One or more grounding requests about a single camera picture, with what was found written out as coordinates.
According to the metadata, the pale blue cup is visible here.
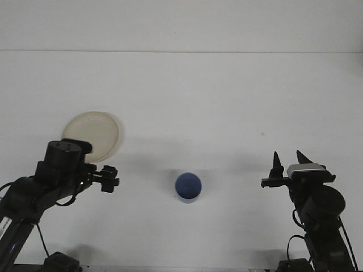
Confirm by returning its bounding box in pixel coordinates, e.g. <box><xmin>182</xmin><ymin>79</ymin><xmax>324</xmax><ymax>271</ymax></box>
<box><xmin>175</xmin><ymin>172</ymin><xmax>203</xmax><ymax>205</ymax></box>

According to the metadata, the pale round plate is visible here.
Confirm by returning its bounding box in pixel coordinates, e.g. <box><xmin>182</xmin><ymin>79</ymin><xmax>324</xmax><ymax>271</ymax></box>
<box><xmin>62</xmin><ymin>111</ymin><xmax>124</xmax><ymax>164</ymax></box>

